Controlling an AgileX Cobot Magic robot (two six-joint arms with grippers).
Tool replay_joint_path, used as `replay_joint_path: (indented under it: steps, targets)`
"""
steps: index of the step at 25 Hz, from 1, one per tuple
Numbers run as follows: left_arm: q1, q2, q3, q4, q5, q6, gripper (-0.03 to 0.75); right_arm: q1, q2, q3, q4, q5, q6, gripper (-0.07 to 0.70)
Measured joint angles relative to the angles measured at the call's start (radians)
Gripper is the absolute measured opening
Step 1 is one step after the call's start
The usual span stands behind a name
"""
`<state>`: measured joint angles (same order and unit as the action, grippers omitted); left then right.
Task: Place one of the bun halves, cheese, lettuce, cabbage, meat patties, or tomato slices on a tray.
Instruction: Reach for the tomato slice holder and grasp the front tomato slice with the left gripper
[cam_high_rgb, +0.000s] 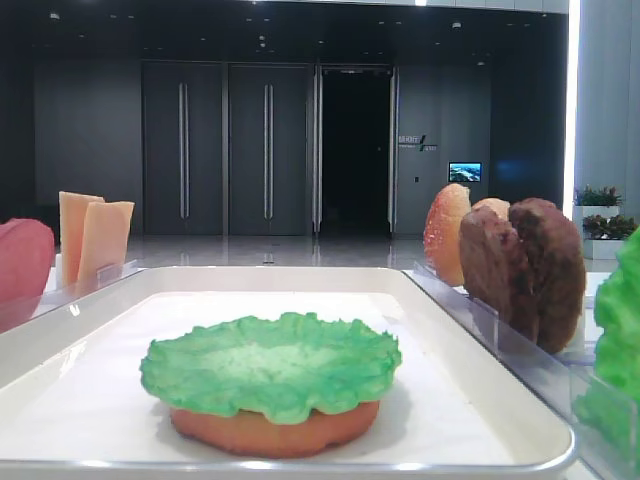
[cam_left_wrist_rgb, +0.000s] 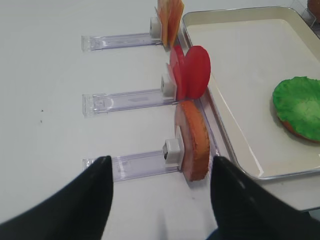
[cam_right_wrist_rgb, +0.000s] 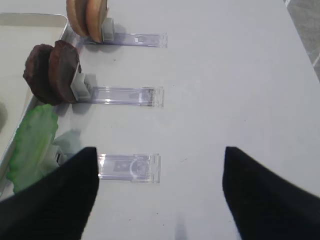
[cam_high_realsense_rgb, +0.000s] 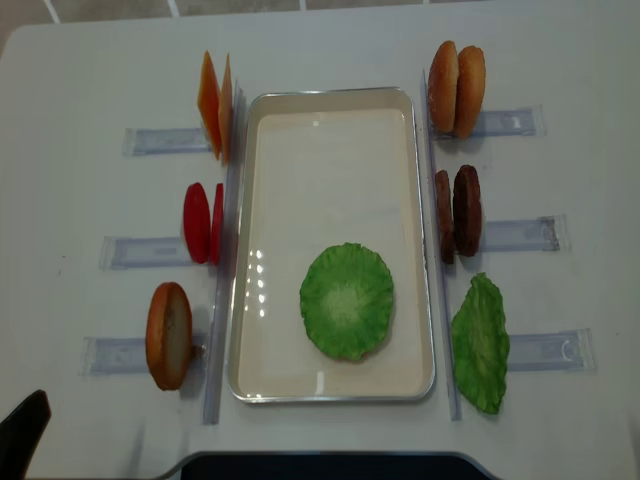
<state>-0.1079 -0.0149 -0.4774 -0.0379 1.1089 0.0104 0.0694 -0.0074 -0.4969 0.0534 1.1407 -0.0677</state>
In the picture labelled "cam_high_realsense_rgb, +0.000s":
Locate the right clear acrylic rail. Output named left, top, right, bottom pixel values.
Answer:
left=421, top=68, right=462, bottom=421

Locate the outer bun half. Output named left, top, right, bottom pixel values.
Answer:
left=453, top=46, right=486, bottom=139

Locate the green lettuce leaf in holder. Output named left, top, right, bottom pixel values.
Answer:
left=451, top=272, right=510, bottom=415

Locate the clear patty holder track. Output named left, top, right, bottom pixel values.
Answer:
left=479, top=215, right=570, bottom=252

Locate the clear cheese holder track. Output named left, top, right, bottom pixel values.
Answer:
left=122, top=128, right=212, bottom=157

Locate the left clear acrylic rail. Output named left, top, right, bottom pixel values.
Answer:
left=203, top=84, right=247, bottom=425

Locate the brown meat patty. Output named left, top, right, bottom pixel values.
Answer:
left=453, top=165, right=483, bottom=257
left=435, top=170, right=455, bottom=264

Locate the inner sesame bun half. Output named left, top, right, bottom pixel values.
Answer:
left=427, top=40, right=459, bottom=133

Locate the clear left bun holder track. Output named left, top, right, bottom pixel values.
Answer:
left=78, top=335, right=209, bottom=377

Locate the red tomato slice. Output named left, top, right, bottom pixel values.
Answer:
left=183, top=182, right=211, bottom=264
left=210, top=183, right=224, bottom=266

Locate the clear bun holder track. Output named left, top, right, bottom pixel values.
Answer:
left=429, top=103, right=546, bottom=141
left=78, top=335, right=209, bottom=377

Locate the clear acrylic rail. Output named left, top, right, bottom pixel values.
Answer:
left=203, top=84, right=247, bottom=425
left=421, top=68, right=462, bottom=421

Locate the inner brown meat patty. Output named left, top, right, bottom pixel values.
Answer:
left=435, top=170, right=455, bottom=264

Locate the bun half beside left rail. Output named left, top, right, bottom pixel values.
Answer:
left=145, top=282, right=192, bottom=391

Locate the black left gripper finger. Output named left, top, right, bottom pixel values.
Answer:
left=0, top=390, right=51, bottom=479

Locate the outer orange cheese slice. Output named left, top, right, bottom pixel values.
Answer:
left=197, top=51, right=222, bottom=159

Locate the white rectangular metal tray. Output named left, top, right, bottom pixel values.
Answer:
left=227, top=87, right=435, bottom=404

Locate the orange cheese slice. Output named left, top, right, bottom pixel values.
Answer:
left=197, top=51, right=222, bottom=159
left=218, top=55, right=233, bottom=164

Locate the clear lettuce holder track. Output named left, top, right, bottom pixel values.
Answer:
left=507, top=328, right=597, bottom=372

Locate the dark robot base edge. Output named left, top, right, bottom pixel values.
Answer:
left=177, top=452, right=493, bottom=479

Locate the outer brown meat patty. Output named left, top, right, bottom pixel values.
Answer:
left=453, top=165, right=483, bottom=257

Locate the clear tomato holder track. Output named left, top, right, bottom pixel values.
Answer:
left=99, top=237, right=195, bottom=271

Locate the clear right bun holder track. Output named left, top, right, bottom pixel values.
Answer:
left=429, top=103, right=546, bottom=141

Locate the green lettuce leaf on bun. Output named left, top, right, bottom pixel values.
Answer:
left=299, top=242, right=395, bottom=362

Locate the inner orange cheese slice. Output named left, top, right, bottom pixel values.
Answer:
left=218, top=55, right=233, bottom=164

